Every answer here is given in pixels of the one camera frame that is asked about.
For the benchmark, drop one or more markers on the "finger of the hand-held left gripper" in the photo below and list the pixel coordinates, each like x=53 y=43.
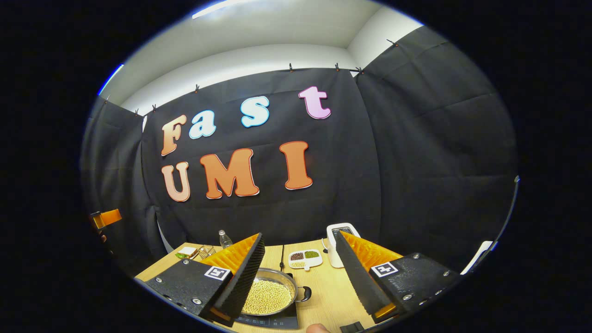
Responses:
x=108 y=217

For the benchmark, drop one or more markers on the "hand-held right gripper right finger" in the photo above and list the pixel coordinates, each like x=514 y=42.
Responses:
x=356 y=277

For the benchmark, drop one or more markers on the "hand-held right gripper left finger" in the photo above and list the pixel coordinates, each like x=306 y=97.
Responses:
x=245 y=280

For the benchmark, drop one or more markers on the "pile of soybeans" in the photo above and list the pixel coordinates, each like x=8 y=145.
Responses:
x=268 y=298

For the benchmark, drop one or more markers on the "black induction cooktop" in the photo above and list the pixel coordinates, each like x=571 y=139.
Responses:
x=277 y=321

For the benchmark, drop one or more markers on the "white toaster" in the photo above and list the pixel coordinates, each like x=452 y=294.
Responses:
x=334 y=245

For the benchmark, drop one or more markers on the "clear plastic water bottle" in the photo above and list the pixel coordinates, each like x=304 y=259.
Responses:
x=225 y=240

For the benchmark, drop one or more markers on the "white divided dish of beans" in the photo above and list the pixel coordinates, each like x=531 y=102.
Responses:
x=304 y=258

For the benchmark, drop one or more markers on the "sandwich with lettuce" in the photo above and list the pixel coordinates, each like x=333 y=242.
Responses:
x=187 y=252

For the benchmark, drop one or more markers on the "black backdrop cloth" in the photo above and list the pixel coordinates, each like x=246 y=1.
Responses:
x=439 y=162

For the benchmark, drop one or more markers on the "row of cloth clips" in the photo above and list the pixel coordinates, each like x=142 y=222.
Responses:
x=291 y=67

